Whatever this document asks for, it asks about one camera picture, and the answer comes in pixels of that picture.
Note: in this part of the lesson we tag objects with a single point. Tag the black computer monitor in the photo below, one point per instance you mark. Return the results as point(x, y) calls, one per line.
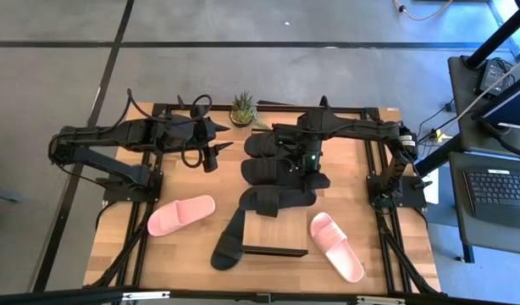
point(505, 106)

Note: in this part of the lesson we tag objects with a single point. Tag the potted green succulent plant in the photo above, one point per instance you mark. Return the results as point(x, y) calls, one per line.
point(242, 114)

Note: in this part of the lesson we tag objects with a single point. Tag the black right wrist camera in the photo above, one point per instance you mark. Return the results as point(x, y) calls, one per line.
point(287, 135)

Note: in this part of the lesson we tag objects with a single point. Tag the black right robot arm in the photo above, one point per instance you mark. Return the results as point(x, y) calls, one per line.
point(361, 127)

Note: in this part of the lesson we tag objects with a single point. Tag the pink rubber slide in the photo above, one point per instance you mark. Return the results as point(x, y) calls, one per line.
point(179, 214)
point(336, 247)

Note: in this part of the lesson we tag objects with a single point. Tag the black rubber slide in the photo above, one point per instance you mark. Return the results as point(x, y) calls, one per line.
point(264, 171)
point(260, 145)
point(228, 250)
point(277, 199)

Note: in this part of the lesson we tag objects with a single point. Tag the black rig beam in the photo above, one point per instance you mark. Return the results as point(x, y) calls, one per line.
point(73, 296)

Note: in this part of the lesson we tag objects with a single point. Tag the white paper sheet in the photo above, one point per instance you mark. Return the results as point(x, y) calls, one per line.
point(433, 192)

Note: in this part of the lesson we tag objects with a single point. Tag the black stand leg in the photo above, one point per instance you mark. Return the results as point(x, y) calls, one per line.
point(438, 156)

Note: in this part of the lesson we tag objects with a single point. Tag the black power adapter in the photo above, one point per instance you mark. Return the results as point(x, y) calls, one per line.
point(493, 74)

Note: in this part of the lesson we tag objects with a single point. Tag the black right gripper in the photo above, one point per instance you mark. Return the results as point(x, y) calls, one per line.
point(311, 150)

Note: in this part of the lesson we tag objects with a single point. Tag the black stand pole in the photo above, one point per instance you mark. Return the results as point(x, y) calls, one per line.
point(497, 38)

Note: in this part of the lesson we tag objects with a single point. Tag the black aluminium table frame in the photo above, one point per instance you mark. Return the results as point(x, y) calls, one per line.
point(353, 110)

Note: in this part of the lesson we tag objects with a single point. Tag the grey desk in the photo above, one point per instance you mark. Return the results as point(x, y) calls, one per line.
point(463, 106)

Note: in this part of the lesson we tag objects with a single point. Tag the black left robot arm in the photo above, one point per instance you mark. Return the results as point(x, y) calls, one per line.
point(95, 133)

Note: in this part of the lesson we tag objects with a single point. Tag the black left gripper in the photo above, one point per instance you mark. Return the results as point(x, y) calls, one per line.
point(188, 133)

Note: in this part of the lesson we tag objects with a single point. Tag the dark grey laptop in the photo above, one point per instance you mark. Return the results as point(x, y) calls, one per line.
point(497, 186)

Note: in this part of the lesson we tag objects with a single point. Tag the wooden shelf with black frame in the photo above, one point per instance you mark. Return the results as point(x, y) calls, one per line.
point(277, 231)

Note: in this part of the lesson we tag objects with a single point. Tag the yellow tag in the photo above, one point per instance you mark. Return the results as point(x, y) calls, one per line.
point(441, 136)

